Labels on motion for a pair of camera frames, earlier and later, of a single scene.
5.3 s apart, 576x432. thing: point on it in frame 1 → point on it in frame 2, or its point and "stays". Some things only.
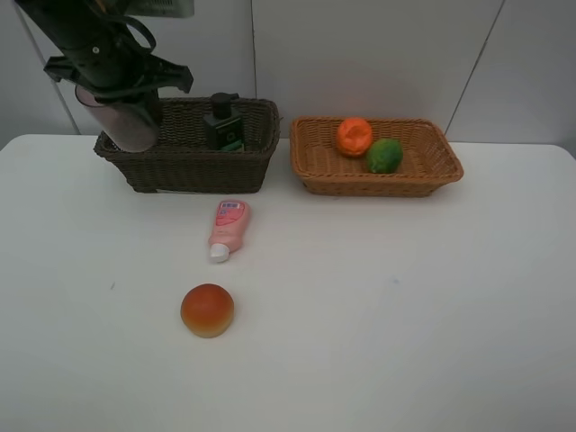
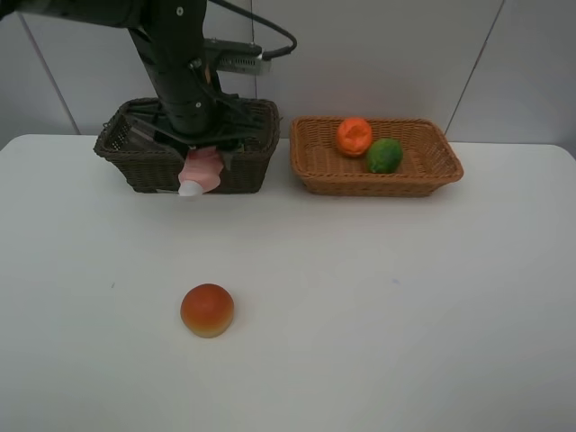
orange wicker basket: [428, 166] stays
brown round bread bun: [207, 310] stays
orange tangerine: [355, 136] stays
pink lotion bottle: [229, 229] → [200, 172]
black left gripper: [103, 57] → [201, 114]
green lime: [385, 156] stays
